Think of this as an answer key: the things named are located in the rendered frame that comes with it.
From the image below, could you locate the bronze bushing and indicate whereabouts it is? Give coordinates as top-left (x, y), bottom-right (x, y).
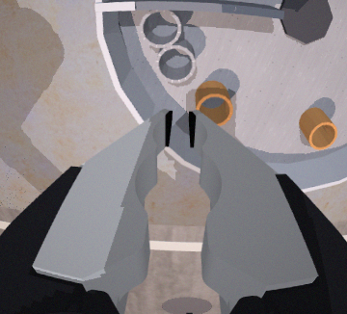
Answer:
top-left (299, 107), bottom-right (337, 150)
top-left (195, 81), bottom-right (233, 126)

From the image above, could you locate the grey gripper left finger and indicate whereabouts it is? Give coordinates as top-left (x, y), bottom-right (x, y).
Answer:
top-left (0, 109), bottom-right (173, 314)

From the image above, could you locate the grey metal bushing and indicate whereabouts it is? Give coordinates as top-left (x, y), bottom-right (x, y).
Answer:
top-left (155, 38), bottom-right (196, 83)
top-left (140, 10), bottom-right (182, 48)

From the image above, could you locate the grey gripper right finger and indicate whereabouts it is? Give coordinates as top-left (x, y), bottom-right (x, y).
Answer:
top-left (189, 110), bottom-right (347, 314)

